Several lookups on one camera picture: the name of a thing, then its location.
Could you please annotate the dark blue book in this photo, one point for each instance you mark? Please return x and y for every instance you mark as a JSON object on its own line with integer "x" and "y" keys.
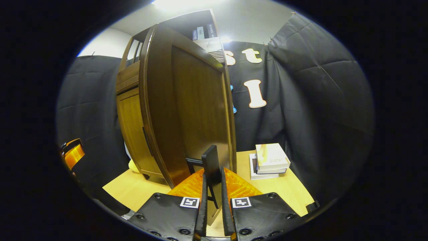
{"x": 194, "y": 34}

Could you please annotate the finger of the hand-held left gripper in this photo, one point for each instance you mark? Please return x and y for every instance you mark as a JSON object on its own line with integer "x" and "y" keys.
{"x": 75, "y": 155}

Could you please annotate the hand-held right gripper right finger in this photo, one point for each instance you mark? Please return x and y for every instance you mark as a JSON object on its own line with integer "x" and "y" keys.
{"x": 226, "y": 214}

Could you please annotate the light grey book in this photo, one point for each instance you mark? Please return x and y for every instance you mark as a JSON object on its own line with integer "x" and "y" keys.
{"x": 200, "y": 33}

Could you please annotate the thick white book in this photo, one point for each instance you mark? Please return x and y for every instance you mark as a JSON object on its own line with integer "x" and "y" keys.
{"x": 271, "y": 155}

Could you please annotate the dark grey book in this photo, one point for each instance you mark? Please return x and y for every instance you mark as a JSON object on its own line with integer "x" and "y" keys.
{"x": 212, "y": 30}

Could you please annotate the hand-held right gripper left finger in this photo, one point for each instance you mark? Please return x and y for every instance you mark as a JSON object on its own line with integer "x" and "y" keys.
{"x": 201, "y": 214}

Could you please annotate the yellow rounded object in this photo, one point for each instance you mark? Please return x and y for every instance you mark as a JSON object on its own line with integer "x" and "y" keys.
{"x": 133, "y": 166}

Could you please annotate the wooden cabinet door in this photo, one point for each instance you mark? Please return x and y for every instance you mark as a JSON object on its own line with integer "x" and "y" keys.
{"x": 133, "y": 134}
{"x": 197, "y": 110}

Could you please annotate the wooden double-door shoe cabinet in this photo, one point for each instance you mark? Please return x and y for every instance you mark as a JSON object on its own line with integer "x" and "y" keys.
{"x": 128, "y": 77}

